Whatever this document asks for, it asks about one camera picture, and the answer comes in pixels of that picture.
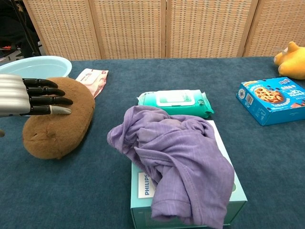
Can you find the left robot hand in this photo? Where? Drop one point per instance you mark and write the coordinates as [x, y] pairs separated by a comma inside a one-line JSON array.
[[14, 95]]

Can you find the brown plush toy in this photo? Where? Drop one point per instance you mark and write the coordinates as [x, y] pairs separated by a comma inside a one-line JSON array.
[[59, 133]]

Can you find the light blue plastic basin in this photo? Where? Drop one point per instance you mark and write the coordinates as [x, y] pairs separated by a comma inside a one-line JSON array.
[[35, 66]]

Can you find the teal Philips cardboard box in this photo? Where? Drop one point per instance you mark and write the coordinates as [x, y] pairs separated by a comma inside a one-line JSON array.
[[238, 198]]

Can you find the blue cookie box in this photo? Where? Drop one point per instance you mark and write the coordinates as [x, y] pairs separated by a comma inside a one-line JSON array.
[[274, 112]]

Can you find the yellow plush toy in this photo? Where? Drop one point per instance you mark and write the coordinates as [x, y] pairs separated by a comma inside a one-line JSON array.
[[293, 62]]

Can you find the black stand with legs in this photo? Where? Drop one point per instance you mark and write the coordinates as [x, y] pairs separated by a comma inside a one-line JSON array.
[[26, 35]]

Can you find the pink wet wipes pack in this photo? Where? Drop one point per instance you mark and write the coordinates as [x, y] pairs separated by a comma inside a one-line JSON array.
[[95, 78]]

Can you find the woven wooden folding screen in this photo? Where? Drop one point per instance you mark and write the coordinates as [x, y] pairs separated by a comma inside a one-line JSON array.
[[131, 28]]

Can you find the green wet wipes pack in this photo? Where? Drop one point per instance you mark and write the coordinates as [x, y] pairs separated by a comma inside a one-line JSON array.
[[176, 100]]

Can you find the purple cloth garment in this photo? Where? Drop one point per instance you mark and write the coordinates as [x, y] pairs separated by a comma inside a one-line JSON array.
[[181, 155]]

